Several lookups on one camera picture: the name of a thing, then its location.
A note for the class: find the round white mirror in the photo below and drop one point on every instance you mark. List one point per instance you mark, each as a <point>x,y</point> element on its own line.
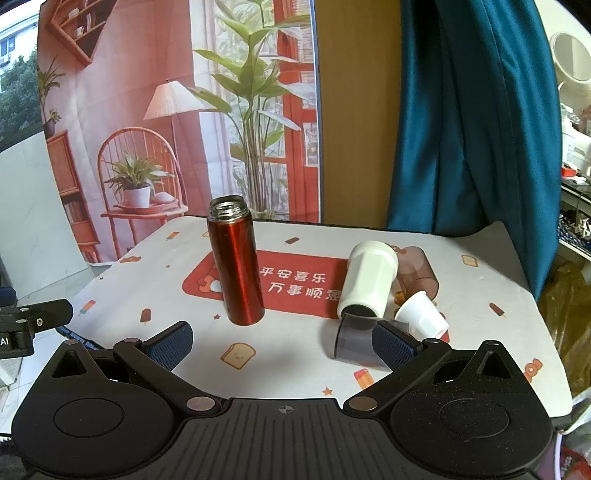
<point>571,53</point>

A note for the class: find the printed white table mat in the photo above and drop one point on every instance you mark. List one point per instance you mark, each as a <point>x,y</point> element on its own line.
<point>286,364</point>

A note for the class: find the printed wall tapestry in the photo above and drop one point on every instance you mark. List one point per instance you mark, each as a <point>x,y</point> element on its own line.
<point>138,115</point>

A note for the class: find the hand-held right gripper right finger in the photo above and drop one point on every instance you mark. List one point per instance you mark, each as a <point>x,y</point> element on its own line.
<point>392,347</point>

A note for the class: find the white marble panel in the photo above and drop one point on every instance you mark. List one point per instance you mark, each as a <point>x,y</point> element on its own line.
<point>32,221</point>

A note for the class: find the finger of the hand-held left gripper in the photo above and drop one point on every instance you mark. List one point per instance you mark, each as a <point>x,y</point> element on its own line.
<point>48,314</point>

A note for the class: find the teal curtain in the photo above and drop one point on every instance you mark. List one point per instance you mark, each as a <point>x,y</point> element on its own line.
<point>471,138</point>

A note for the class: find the transparent brown cup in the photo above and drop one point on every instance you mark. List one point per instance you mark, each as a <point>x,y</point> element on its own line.
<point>415,272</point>

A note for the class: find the yellow plastic bag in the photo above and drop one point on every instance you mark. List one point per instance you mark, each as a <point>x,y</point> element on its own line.
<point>565,318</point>

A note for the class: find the transparent grey cup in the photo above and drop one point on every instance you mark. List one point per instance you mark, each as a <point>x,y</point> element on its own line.
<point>353,344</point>

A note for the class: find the red metal thermos bottle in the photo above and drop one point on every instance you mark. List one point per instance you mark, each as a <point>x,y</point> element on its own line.
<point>235,267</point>

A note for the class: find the small white cup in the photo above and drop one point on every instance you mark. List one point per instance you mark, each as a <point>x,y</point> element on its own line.
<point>422,317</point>

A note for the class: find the tall white cup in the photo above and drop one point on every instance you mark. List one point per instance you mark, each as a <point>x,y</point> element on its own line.
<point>367,277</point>

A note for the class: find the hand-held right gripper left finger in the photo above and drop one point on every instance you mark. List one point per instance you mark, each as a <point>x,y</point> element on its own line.
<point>168,346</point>

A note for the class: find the cluttered shelf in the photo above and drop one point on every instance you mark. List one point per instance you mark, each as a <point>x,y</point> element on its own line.
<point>576,184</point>

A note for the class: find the wooden board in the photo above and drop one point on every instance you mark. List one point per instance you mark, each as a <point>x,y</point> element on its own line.
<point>355,115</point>

